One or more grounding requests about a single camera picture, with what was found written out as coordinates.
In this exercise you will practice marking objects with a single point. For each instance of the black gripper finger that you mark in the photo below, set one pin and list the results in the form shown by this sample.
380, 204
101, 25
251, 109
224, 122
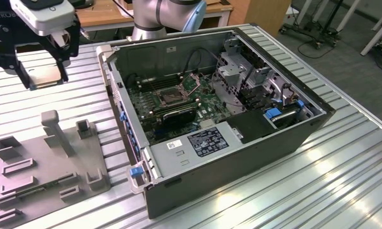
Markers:
72, 44
21, 71

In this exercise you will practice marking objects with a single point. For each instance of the silver CPU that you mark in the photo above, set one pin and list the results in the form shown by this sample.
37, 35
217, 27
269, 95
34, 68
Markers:
45, 76

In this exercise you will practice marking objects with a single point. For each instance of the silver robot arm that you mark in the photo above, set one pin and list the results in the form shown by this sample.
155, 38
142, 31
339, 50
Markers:
145, 14

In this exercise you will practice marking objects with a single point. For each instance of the black RAM slot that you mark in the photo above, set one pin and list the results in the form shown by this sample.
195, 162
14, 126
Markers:
159, 79
159, 85
159, 82
159, 88

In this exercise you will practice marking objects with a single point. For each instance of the CPU socket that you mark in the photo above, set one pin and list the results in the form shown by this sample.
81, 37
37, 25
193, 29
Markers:
169, 96

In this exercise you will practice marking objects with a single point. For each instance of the black monitor base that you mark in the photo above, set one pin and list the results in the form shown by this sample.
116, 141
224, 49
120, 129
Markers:
84, 3

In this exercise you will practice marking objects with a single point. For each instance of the open cardboard box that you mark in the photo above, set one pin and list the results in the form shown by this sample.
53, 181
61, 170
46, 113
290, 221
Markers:
124, 9

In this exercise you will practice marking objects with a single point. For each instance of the blue retention clip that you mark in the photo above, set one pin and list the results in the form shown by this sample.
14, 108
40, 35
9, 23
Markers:
121, 115

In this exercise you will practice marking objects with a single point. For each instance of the grey parts rack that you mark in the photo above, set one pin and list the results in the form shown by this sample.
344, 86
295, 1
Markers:
82, 162

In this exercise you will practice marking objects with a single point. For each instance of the green motherboard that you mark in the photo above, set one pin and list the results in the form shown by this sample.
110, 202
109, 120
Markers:
209, 95

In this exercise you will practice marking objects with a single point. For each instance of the green RAM stick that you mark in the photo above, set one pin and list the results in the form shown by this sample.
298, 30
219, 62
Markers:
34, 190

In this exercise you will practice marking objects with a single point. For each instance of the silver drive cage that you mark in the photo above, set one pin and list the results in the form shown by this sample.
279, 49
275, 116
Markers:
229, 71

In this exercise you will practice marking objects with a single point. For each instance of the silver chipset heatsink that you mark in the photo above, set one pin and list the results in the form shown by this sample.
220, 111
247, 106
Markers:
207, 124

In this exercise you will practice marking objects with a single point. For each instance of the blue case latch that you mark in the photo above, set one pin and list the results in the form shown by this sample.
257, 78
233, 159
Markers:
136, 172

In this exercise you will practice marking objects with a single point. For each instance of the grey power supply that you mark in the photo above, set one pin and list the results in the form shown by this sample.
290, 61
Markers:
175, 157

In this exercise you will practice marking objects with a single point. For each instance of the wooden cabinet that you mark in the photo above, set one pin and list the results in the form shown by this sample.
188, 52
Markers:
267, 16

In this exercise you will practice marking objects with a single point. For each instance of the black plastic shroud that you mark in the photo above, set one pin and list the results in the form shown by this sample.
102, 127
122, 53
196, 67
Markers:
251, 125

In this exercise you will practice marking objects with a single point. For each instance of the hard disk in blue carrier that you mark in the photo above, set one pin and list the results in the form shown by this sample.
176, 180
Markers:
271, 113

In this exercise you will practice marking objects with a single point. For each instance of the black PC case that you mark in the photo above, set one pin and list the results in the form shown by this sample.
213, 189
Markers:
225, 171

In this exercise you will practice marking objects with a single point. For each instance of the small blue plastic clip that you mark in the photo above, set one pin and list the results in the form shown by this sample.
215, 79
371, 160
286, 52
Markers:
299, 104

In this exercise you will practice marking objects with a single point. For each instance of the black wheeled stand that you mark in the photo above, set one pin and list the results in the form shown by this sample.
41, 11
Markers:
330, 16

